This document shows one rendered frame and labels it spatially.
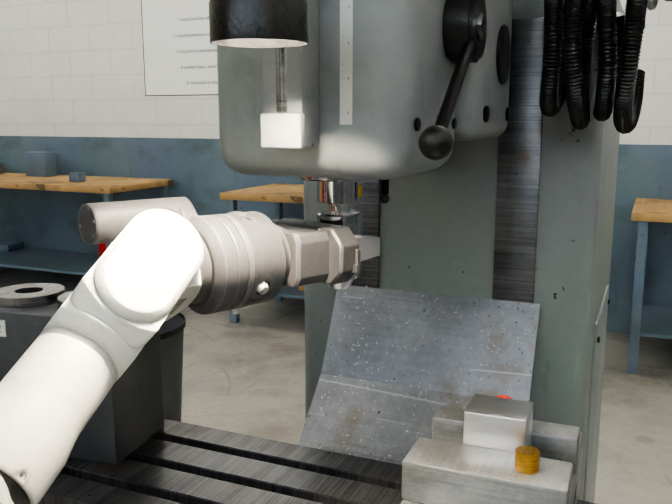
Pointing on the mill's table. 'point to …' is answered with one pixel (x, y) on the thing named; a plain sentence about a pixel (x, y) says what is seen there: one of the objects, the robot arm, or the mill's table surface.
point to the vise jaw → (479, 476)
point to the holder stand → (92, 441)
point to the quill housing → (348, 94)
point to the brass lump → (527, 459)
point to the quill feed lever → (434, 141)
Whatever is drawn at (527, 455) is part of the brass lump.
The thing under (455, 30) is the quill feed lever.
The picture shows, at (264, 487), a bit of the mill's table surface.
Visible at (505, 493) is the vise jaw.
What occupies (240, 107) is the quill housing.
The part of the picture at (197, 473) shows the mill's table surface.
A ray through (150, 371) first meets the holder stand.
